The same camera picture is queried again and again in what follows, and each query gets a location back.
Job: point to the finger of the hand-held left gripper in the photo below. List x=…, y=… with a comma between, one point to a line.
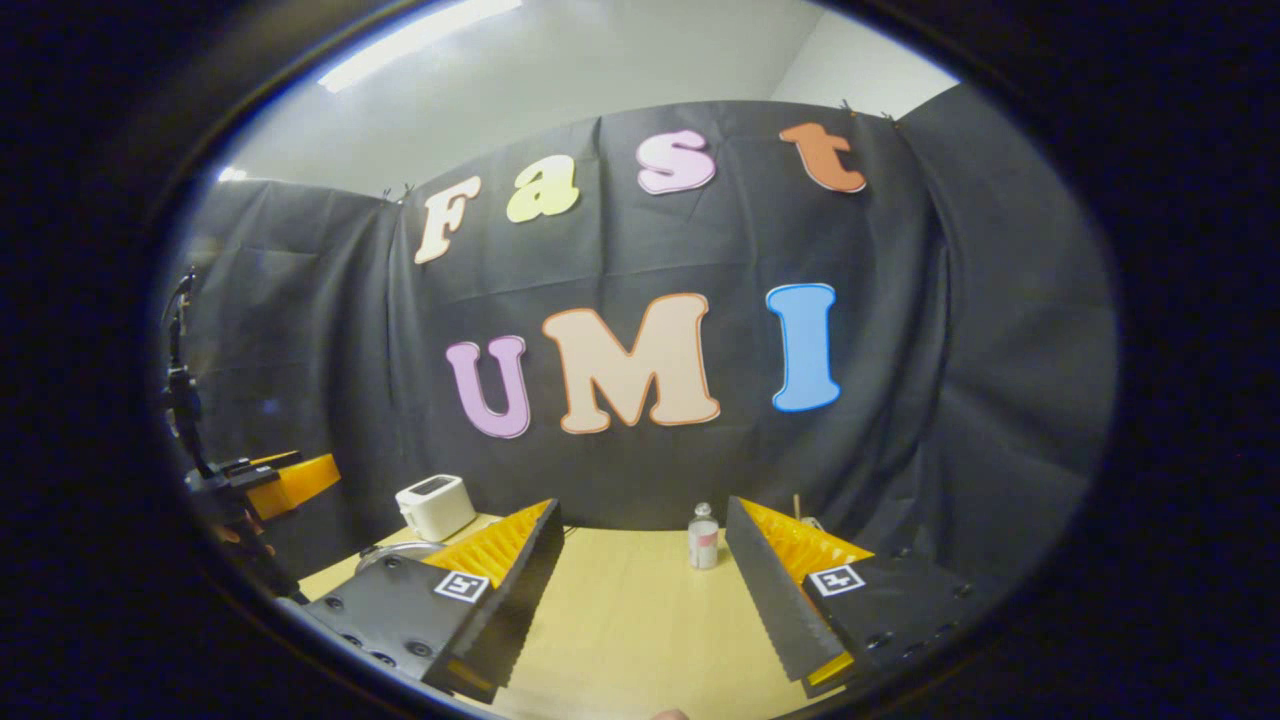
x=300, y=483

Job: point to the small clear bottle pink label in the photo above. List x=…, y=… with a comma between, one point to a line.
x=703, y=545

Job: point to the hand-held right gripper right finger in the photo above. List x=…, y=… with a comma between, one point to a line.
x=780, y=610

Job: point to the glass cup with stick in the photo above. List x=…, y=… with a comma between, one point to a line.
x=814, y=522

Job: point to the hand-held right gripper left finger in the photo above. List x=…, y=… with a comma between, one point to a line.
x=500, y=620

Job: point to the white toaster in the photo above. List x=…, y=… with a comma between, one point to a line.
x=435, y=505

